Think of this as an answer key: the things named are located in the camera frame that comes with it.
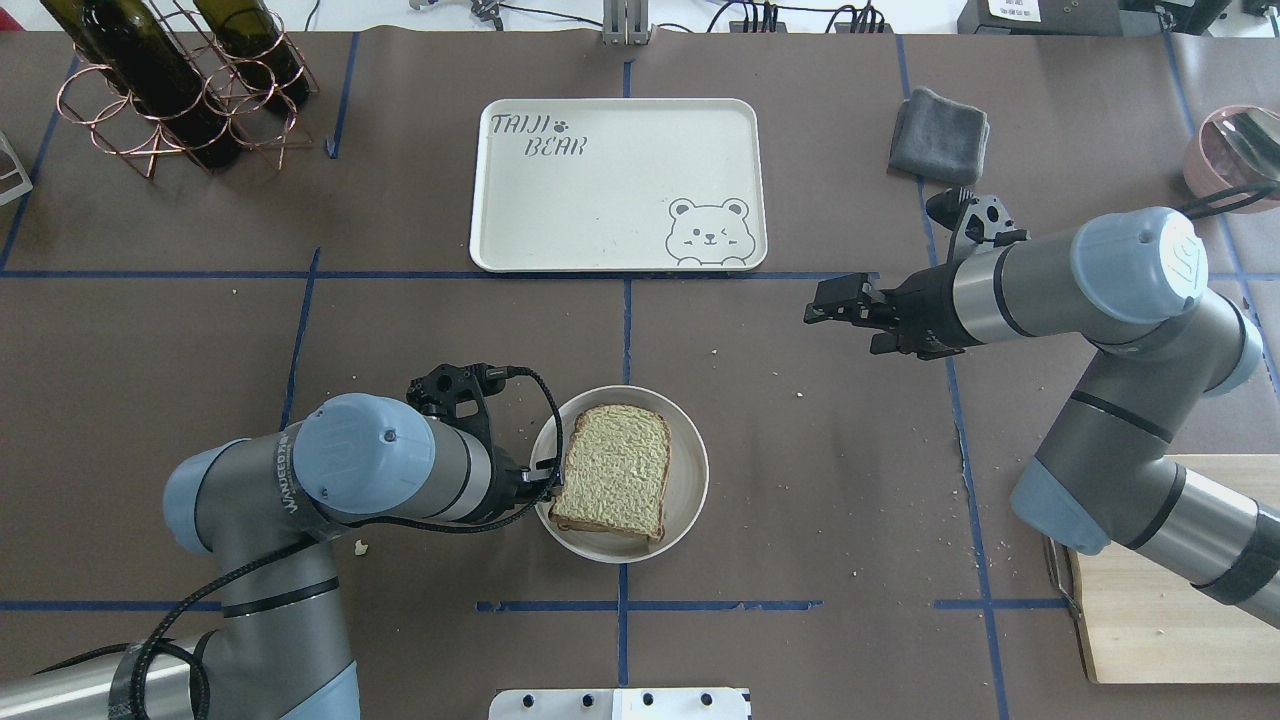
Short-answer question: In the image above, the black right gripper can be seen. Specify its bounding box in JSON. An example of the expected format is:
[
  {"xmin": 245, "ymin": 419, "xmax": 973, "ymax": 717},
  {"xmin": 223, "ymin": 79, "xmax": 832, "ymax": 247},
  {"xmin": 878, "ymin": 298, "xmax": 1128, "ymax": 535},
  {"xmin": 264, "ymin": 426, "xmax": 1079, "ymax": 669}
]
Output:
[{"xmin": 803, "ymin": 263, "xmax": 969, "ymax": 360}]

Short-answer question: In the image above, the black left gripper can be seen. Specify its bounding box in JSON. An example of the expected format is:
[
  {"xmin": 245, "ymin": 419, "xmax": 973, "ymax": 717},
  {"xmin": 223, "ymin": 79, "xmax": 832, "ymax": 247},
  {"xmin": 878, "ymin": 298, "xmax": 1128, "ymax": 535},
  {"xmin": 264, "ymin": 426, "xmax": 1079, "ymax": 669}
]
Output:
[{"xmin": 484, "ymin": 447, "xmax": 564, "ymax": 523}]

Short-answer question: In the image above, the bread slice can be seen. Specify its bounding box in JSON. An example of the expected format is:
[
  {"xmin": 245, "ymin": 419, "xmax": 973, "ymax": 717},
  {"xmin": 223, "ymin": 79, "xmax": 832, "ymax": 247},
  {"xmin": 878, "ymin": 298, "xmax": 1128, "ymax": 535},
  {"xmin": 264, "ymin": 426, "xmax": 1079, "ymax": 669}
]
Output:
[{"xmin": 548, "ymin": 404, "xmax": 672, "ymax": 543}]

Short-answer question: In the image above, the white round plate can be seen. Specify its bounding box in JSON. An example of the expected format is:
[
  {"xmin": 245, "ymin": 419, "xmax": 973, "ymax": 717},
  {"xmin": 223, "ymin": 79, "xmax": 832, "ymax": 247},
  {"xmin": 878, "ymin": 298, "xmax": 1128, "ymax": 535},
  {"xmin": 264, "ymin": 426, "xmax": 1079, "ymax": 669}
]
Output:
[{"xmin": 532, "ymin": 386, "xmax": 710, "ymax": 564}]

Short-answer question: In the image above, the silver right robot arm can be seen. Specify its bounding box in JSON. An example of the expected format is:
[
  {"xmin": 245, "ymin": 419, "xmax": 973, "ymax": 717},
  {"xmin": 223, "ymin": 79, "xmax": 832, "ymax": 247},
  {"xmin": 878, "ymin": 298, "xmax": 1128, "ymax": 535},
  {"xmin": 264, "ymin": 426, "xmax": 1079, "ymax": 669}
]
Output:
[{"xmin": 804, "ymin": 199, "xmax": 1277, "ymax": 626}]

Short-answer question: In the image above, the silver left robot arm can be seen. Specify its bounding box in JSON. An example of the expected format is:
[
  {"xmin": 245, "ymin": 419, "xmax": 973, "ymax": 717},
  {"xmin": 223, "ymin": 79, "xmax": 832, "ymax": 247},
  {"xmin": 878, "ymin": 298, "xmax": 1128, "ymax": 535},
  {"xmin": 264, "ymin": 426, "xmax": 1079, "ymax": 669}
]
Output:
[{"xmin": 3, "ymin": 363, "xmax": 687, "ymax": 719}]

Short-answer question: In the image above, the white bear tray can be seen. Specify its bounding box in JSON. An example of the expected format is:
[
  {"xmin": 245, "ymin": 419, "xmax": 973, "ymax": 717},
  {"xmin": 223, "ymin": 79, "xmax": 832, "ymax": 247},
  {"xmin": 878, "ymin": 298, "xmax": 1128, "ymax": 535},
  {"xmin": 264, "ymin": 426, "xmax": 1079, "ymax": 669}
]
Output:
[{"xmin": 468, "ymin": 97, "xmax": 769, "ymax": 273}]

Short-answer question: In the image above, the grey folded cloth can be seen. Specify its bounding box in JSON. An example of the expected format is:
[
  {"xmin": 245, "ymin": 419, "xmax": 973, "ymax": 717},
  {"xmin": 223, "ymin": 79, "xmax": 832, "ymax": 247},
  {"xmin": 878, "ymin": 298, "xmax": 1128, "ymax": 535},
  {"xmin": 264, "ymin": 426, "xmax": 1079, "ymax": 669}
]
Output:
[{"xmin": 888, "ymin": 87, "xmax": 989, "ymax": 186}]

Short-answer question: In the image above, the pink bowl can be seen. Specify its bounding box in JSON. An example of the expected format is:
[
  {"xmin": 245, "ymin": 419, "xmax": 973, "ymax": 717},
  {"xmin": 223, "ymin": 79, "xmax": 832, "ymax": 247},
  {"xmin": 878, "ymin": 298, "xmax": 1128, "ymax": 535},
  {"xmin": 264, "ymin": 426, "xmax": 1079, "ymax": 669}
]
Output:
[{"xmin": 1181, "ymin": 105, "xmax": 1279, "ymax": 199}]

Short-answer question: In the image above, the wooden cutting board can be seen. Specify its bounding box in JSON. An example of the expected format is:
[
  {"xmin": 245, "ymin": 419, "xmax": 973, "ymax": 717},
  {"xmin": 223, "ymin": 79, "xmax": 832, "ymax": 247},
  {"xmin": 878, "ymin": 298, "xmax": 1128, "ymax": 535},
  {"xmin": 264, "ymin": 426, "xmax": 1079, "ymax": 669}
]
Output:
[{"xmin": 1044, "ymin": 455, "xmax": 1280, "ymax": 685}]

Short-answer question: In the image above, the metal scoop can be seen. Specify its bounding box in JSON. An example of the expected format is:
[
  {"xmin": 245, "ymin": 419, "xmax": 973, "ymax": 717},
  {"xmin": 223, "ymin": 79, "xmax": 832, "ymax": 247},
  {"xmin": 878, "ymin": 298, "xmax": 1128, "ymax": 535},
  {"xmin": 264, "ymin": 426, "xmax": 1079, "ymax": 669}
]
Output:
[{"xmin": 1203, "ymin": 108, "xmax": 1279, "ymax": 182}]

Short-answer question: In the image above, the dark wine bottle right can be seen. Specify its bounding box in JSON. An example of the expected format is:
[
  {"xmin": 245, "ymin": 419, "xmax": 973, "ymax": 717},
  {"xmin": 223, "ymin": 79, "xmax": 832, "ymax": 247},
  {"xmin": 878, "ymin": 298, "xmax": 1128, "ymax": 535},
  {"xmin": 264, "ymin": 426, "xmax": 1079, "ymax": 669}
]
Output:
[{"xmin": 41, "ymin": 1, "xmax": 242, "ymax": 169}]

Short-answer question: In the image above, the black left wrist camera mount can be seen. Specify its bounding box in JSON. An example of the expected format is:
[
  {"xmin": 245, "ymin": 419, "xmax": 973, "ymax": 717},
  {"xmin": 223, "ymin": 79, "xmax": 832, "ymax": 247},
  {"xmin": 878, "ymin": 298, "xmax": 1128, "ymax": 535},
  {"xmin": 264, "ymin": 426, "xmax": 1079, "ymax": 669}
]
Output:
[{"xmin": 404, "ymin": 363, "xmax": 509, "ymax": 450}]

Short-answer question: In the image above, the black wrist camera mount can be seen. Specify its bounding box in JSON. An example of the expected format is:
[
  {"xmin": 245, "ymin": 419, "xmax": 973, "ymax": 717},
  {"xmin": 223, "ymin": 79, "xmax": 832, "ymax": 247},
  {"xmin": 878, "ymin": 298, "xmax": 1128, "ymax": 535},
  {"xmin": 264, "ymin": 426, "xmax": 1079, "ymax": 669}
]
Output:
[
  {"xmin": 404, "ymin": 363, "xmax": 509, "ymax": 450},
  {"xmin": 925, "ymin": 186, "xmax": 1030, "ymax": 263}
]

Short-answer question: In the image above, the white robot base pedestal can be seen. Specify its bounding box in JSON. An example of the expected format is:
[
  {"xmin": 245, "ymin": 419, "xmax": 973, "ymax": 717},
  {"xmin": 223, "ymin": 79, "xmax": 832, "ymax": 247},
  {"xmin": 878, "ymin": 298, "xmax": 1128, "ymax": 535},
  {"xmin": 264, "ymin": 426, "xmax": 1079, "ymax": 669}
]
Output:
[{"xmin": 488, "ymin": 687, "xmax": 753, "ymax": 719}]

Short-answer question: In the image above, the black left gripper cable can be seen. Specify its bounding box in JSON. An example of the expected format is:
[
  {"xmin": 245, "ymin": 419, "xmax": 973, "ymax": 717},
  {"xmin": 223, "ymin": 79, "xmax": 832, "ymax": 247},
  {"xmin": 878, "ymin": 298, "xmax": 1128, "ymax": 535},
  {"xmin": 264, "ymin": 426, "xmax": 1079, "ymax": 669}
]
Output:
[{"xmin": 29, "ymin": 366, "xmax": 566, "ymax": 720}]

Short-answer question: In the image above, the aluminium frame post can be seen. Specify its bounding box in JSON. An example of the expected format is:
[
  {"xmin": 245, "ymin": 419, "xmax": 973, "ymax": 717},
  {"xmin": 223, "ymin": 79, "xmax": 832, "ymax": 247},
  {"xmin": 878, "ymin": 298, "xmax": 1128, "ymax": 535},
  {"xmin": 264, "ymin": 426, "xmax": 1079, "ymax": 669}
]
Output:
[{"xmin": 602, "ymin": 0, "xmax": 653, "ymax": 47}]

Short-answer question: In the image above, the copper wire bottle rack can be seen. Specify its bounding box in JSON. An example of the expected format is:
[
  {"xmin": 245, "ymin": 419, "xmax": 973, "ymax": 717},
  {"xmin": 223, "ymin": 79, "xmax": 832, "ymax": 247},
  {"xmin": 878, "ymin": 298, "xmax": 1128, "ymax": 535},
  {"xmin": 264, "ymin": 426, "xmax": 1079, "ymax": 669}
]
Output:
[{"xmin": 46, "ymin": 1, "xmax": 319, "ymax": 179}]

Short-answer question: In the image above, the white wire cup rack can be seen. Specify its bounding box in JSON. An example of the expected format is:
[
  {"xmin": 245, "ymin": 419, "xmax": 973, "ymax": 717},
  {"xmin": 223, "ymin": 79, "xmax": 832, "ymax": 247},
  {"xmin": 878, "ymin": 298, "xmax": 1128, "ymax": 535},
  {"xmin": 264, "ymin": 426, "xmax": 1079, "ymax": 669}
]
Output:
[{"xmin": 0, "ymin": 132, "xmax": 35, "ymax": 206}]

